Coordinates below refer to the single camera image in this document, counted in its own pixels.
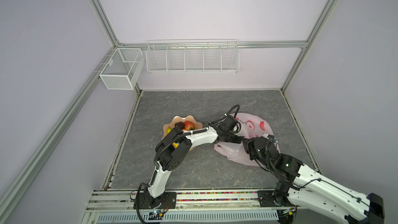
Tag pink fruit-print plastic bag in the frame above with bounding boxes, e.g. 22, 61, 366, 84
214, 113, 274, 167

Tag tan scalloped fruit bowl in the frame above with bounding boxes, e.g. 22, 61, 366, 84
162, 115, 204, 139

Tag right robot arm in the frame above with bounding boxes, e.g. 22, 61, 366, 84
243, 136, 385, 224

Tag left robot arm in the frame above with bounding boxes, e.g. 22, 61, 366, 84
133, 104, 242, 210

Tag red strawberry back left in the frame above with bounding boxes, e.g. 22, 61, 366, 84
184, 121, 195, 131

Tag dark purple grape bunch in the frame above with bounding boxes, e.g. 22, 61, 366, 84
175, 122, 185, 130

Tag small white mesh basket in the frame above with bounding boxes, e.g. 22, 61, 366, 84
100, 48, 145, 90

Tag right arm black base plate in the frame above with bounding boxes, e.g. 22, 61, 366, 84
257, 190, 295, 207

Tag long white wire basket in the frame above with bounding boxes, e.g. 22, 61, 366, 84
146, 39, 240, 73

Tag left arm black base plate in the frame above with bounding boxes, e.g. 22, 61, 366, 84
134, 192, 177, 209

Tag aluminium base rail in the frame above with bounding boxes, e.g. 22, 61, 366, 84
80, 187, 358, 224

